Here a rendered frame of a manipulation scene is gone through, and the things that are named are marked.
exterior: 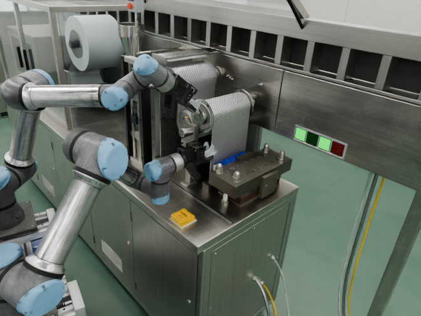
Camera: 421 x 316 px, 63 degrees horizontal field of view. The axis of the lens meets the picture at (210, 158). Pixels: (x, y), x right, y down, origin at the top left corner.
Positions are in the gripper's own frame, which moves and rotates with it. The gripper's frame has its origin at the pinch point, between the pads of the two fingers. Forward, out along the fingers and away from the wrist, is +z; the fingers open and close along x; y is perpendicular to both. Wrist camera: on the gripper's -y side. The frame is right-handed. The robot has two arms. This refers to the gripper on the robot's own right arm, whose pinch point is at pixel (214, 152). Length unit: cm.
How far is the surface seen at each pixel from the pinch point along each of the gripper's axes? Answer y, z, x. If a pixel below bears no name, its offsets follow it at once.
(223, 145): 1.6, 5.7, -0.2
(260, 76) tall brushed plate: 29.5, 30.1, 2.8
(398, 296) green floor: -109, 106, -73
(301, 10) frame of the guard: 59, 30, -14
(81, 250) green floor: -109, -31, 97
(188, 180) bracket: -16.8, -7.1, 9.1
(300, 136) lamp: 8.6, 29.4, -24.2
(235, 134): 5.4, 12.8, -0.2
